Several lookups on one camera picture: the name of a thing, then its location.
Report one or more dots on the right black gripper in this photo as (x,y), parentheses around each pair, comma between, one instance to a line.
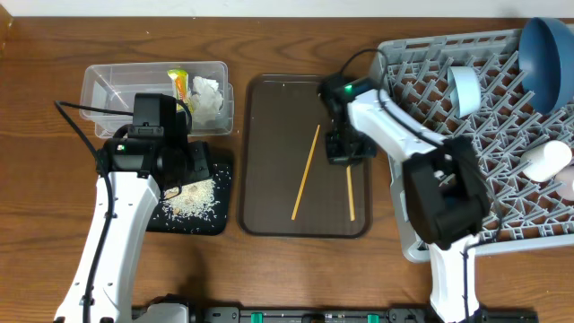
(343,150)

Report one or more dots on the pink cup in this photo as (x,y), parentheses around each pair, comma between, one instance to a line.
(566,178)

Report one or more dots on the dark blue plate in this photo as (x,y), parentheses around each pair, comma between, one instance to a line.
(545,53)

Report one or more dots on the pile of rice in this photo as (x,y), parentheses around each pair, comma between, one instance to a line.
(193,199)

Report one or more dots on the grey dishwasher rack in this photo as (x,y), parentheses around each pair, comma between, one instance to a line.
(529,215)

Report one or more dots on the yellow green snack wrapper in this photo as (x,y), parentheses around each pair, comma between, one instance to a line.
(179,80)

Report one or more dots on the light blue small bowl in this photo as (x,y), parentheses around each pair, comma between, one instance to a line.
(466,93)

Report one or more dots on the clear plastic waste bin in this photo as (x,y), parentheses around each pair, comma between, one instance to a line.
(112,89)

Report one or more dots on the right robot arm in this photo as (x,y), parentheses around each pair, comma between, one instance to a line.
(445,196)

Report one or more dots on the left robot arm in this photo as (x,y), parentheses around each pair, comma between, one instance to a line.
(135,167)

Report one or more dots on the pale green cup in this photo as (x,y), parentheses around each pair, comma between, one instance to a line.
(546,160)

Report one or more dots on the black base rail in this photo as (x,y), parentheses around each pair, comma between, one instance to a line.
(174,308)

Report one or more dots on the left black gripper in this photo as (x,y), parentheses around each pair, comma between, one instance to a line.
(200,154)

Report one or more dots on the brown serving tray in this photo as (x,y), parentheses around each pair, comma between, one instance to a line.
(282,113)

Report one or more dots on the white paper napkin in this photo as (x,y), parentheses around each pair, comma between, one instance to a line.
(206,99)

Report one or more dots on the black waste tray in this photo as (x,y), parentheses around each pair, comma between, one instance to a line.
(202,202)

